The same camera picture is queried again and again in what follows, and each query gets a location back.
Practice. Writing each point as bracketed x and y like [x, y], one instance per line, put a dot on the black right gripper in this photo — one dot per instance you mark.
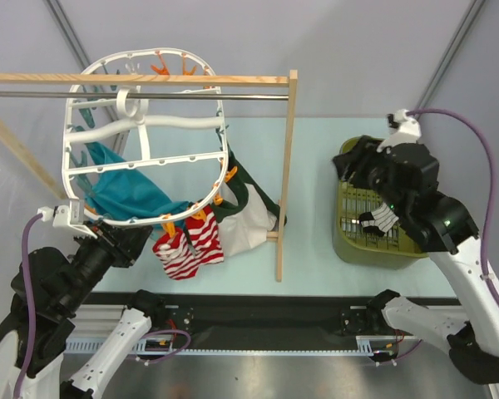
[361, 165]

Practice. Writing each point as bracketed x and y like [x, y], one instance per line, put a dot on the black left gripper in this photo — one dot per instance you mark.
[125, 242]

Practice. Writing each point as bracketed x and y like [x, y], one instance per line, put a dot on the red white santa sock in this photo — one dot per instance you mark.
[175, 255]

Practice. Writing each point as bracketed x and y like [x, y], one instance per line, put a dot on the white pinstriped black-toe sock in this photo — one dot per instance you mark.
[378, 221]

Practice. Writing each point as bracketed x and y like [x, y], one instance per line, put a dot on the red white striped sock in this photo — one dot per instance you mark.
[205, 238]

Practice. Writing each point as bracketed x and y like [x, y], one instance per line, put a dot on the orange clothes peg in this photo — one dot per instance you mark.
[230, 174]
[162, 69]
[199, 214]
[169, 228]

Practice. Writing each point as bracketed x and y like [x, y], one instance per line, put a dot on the green and white garment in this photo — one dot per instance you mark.
[246, 213]

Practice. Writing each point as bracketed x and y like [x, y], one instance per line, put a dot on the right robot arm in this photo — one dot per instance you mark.
[405, 178]

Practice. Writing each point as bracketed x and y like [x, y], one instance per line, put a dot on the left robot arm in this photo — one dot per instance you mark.
[48, 291]

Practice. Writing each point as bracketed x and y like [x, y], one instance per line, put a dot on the white plastic clip hanger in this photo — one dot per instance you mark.
[80, 118]

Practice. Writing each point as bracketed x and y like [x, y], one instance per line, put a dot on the teal blue garment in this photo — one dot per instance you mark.
[126, 194]

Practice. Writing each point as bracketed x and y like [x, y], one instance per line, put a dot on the olive green plastic basket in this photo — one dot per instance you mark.
[394, 250]

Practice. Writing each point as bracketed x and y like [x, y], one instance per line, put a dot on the white clothes peg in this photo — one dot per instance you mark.
[132, 67]

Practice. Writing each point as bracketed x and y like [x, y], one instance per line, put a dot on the metal hanging rod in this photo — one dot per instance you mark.
[66, 95]

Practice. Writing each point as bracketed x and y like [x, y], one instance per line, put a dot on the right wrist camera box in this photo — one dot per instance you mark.
[403, 129]

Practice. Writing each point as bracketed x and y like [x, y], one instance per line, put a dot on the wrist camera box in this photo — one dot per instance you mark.
[67, 216]
[403, 129]

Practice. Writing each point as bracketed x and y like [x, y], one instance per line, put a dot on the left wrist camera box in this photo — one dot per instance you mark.
[67, 216]

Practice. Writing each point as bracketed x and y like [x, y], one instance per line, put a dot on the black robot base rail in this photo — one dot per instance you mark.
[275, 323]

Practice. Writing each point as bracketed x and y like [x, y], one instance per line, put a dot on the wooden clothes rack frame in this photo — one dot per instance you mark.
[291, 137]

